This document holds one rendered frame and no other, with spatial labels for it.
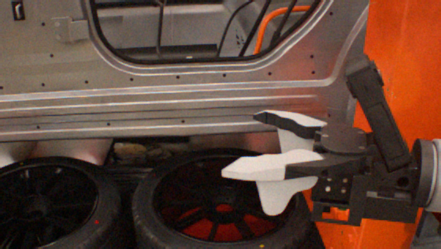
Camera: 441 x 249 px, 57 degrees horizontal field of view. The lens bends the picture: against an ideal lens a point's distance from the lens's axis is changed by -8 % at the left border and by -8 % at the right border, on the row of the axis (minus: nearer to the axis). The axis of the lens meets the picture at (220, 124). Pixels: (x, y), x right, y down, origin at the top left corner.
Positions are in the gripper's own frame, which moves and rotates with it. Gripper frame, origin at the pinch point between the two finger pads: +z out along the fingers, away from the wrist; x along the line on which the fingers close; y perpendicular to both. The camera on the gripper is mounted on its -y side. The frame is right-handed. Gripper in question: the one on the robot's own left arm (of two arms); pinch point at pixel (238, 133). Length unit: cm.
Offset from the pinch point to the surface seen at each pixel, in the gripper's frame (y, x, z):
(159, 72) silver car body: 17, 80, 43
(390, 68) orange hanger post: 1.7, 45.0, -20.8
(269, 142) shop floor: 97, 219, 26
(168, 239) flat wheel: 65, 62, 34
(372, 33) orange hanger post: -4, 54, -17
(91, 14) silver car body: -2, 72, 61
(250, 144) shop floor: 98, 213, 38
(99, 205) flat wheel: 64, 71, 64
